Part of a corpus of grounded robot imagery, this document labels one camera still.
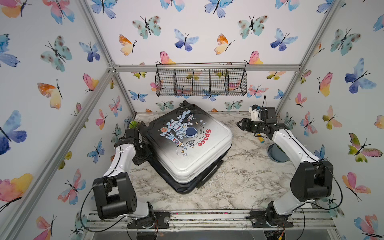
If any black white space suitcase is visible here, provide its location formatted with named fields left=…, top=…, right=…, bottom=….
left=139, top=101, right=233, bottom=194

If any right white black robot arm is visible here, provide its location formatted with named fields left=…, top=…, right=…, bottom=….
left=237, top=105, right=334, bottom=217

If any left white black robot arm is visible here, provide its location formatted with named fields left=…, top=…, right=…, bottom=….
left=93, top=129, right=153, bottom=220

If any teal yellow garden fork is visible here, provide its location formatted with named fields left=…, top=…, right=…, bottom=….
left=254, top=134, right=265, bottom=143

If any white flower plant grey pot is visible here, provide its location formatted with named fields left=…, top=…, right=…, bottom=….
left=268, top=144, right=290, bottom=163

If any small green plant white pot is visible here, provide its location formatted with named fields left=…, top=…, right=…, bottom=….
left=128, top=121, right=141, bottom=130

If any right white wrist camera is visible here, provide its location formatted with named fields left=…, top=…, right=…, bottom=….
left=249, top=105, right=262, bottom=122

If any black wire wall basket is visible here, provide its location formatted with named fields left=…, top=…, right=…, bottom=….
left=152, top=63, right=248, bottom=97

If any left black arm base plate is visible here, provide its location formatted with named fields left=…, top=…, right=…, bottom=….
left=128, top=211, right=171, bottom=230

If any aluminium front rail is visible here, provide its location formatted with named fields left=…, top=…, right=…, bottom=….
left=83, top=209, right=337, bottom=232

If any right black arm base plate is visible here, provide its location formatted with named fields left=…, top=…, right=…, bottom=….
left=246, top=210, right=294, bottom=228

